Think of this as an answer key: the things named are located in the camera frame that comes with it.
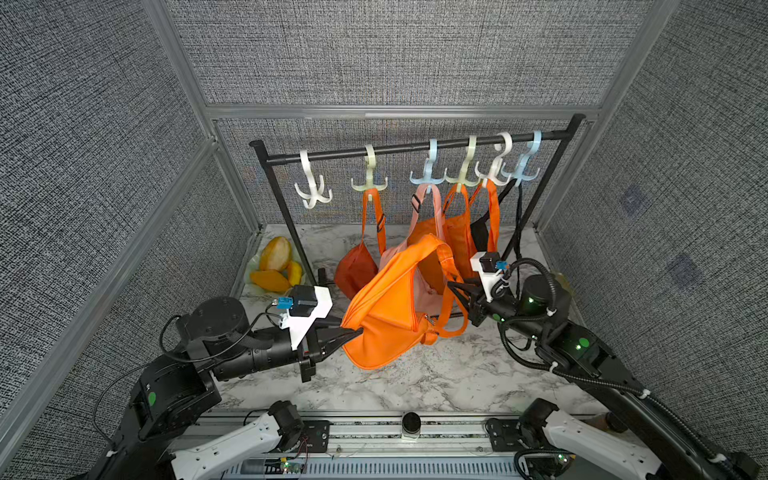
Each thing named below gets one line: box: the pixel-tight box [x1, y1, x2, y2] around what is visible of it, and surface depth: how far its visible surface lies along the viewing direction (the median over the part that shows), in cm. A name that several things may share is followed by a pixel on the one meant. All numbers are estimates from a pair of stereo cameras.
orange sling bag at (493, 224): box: [469, 179, 500, 253], surface depth 71 cm
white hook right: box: [475, 132, 513, 185], surface depth 67 cm
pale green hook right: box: [444, 135, 481, 187], surface depth 64 cm
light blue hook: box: [409, 138, 448, 184], surface depth 65 cm
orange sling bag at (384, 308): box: [341, 235, 469, 369], surface depth 48 cm
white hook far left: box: [294, 150, 333, 209], surface depth 63 cm
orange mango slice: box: [250, 270, 292, 292], surface depth 101 cm
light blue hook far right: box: [501, 130, 542, 187], surface depth 66 cm
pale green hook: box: [351, 144, 389, 191], surface depth 57 cm
